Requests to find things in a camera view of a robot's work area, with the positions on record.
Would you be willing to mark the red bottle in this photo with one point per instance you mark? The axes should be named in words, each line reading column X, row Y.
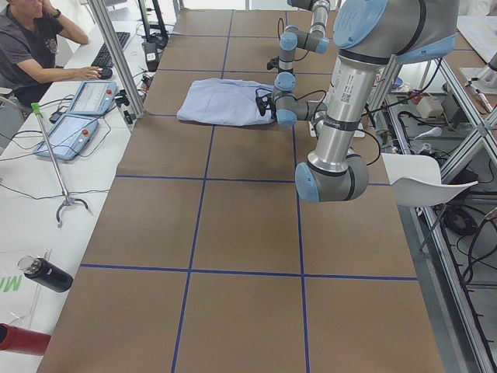
column 23, row 341

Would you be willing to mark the black computer mouse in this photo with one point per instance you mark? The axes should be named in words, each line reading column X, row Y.
column 105, row 73

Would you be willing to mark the black water bottle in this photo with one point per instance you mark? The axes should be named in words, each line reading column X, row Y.
column 45, row 273

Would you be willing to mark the upper blue teach pendant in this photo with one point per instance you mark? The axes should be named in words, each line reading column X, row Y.
column 93, row 98

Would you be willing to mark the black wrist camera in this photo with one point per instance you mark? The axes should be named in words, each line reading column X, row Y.
column 272, row 64
column 264, row 102

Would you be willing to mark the blue teach pendant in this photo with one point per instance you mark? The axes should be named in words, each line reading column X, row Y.
column 70, row 134
column 93, row 98

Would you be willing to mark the seated person grey shirt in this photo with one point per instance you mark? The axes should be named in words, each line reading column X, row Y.
column 29, row 31

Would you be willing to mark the light blue striped shirt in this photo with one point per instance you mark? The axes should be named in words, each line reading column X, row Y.
column 228, row 102

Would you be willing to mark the lower blue teach pendant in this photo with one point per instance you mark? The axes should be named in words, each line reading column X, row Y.
column 70, row 134

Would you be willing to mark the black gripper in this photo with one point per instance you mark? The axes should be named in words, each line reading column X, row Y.
column 280, row 66

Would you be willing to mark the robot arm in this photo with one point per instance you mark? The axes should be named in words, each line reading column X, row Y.
column 315, row 40
column 367, row 34

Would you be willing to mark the white plastic chair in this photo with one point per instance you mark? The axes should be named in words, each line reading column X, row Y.
column 416, row 181

